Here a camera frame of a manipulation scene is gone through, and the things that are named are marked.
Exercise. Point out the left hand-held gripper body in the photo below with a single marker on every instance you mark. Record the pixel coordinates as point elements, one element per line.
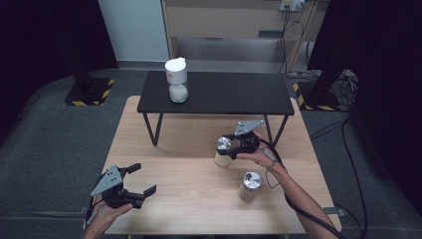
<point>114,195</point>

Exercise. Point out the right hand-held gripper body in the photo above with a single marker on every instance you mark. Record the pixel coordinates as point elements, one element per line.
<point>247,144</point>

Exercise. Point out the silver-lidded jar of yellow powder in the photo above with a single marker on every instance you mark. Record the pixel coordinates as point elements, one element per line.
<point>223,159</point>

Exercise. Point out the silver-lidded jar of brown powder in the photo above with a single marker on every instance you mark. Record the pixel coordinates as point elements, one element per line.
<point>249,187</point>

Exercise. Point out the black shelf with metal legs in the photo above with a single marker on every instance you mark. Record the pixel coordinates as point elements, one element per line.
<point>215,93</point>

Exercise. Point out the white-lidded glass salt jar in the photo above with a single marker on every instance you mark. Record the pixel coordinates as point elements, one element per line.
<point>177,81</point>

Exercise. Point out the person's right hand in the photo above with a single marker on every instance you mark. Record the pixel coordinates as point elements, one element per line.
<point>263,157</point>

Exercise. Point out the person's left hand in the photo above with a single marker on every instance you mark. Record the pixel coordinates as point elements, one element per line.
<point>106,215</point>

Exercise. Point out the black stand with striped base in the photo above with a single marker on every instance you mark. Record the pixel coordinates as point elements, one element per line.
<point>88,93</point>
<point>318,99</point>

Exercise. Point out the wooden cabinet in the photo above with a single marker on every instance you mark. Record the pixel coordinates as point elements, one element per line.
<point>225,20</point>

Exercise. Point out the white panel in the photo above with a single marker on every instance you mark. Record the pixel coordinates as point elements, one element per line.
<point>136,30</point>

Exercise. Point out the white power strip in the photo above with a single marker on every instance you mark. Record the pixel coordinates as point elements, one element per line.
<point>292,5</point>

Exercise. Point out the dark curtain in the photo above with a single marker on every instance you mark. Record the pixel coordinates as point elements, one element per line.
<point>388,66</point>
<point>40,43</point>

